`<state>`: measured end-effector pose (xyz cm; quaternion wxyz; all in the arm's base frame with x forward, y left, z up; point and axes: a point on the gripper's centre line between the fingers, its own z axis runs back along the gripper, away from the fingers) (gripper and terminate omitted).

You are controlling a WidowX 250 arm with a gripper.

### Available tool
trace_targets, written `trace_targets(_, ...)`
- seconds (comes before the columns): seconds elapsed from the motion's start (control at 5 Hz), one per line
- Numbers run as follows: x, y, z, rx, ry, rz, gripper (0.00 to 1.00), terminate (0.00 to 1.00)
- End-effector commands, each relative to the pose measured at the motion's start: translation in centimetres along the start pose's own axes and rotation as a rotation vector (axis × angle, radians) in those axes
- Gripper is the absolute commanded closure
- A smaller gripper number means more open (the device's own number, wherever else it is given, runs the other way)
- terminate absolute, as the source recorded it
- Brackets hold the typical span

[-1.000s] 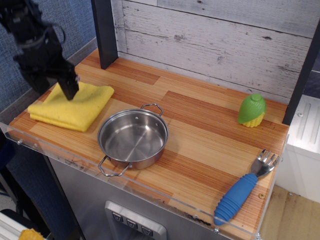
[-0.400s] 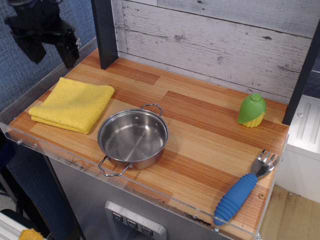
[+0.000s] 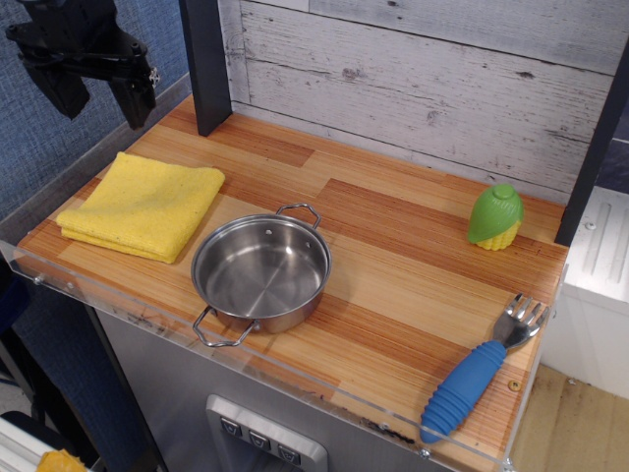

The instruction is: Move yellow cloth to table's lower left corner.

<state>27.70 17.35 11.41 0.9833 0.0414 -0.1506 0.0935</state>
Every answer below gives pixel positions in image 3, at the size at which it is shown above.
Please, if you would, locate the clear acrylic table guard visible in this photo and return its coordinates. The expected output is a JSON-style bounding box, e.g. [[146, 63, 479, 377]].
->
[[1, 77, 567, 471]]

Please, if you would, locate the green yellow toy corn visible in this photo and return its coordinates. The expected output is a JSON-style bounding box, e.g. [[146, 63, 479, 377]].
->
[[467, 184, 524, 251]]

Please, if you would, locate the yellow cloth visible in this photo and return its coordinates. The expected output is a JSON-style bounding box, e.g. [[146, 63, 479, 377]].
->
[[56, 152, 225, 264]]

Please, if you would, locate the blue handled metal fork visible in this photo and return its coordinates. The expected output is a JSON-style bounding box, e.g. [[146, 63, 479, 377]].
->
[[420, 294, 550, 443]]

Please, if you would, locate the white aluminium side rail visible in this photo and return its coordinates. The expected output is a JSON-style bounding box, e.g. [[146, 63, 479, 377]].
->
[[564, 187, 628, 304]]

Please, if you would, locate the stainless steel pot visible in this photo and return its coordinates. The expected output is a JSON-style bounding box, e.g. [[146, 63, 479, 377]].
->
[[191, 203, 332, 348]]

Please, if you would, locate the black frame post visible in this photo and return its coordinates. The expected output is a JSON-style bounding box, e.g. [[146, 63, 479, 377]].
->
[[179, 0, 232, 137], [554, 44, 629, 247]]

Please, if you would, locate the black right frame post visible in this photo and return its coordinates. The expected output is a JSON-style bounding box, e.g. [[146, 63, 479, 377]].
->
[[554, 44, 629, 247]]

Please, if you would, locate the silver button control panel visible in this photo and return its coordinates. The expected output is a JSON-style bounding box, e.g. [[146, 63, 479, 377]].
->
[[205, 394, 328, 471]]

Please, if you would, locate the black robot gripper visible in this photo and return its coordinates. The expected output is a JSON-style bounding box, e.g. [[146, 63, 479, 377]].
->
[[6, 1, 160, 130]]

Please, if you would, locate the black left frame post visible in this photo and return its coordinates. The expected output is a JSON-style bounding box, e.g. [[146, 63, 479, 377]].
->
[[179, 0, 232, 137]]

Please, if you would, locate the yellow black object bottom left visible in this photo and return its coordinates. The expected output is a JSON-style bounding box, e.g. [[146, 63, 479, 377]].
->
[[35, 449, 89, 472]]

